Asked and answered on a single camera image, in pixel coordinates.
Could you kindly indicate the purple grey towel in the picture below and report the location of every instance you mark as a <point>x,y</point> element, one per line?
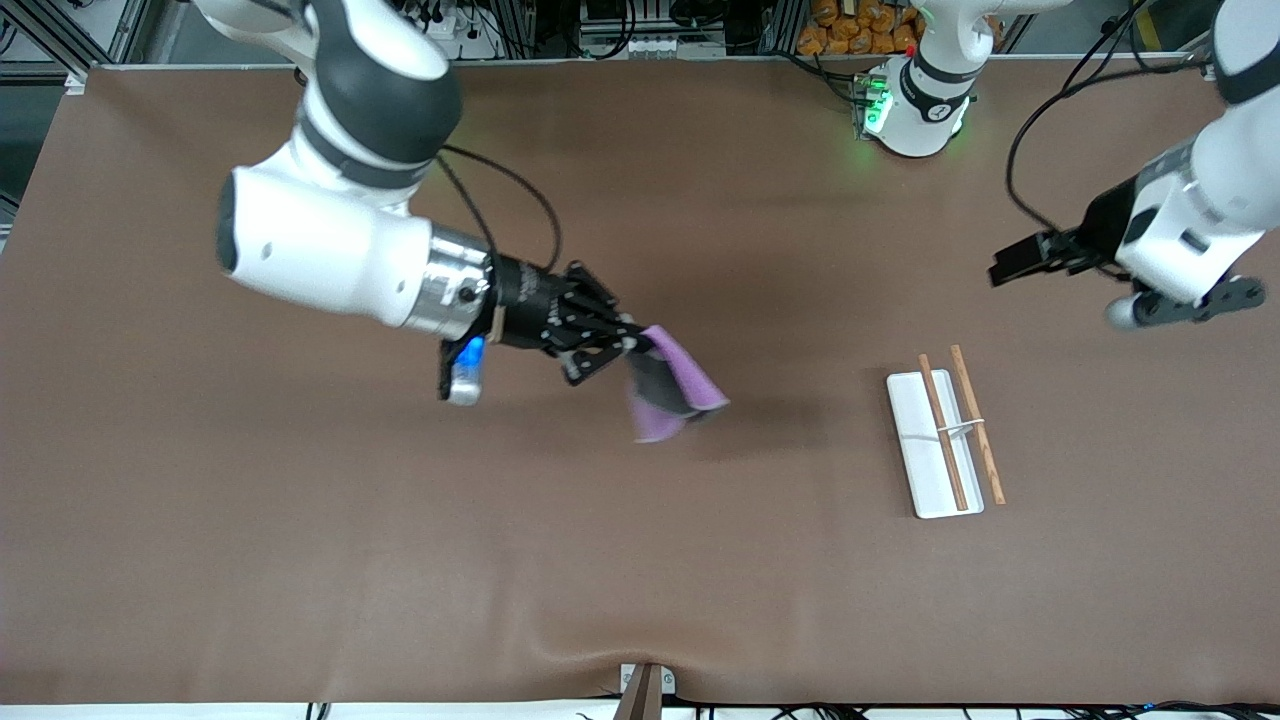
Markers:
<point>670,395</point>

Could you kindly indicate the brown table mat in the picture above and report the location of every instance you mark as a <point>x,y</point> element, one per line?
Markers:
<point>600,550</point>

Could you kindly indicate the metal table clamp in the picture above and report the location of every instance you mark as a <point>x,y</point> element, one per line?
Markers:
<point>645,690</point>

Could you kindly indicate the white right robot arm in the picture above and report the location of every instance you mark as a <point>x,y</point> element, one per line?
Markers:
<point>330,230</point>

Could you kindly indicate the orange packets pile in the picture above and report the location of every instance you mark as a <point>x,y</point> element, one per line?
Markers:
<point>855,30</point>

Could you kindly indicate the white power strip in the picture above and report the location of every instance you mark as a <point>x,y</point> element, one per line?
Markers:
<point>650,45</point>

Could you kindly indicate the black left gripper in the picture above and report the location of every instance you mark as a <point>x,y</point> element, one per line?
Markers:
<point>1102,226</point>

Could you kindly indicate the white rectangular tray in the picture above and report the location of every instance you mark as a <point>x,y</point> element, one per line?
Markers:
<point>935,460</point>

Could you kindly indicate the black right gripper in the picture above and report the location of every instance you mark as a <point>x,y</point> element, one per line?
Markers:
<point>523,303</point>

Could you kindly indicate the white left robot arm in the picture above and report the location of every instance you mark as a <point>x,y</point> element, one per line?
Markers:
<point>1210,190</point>

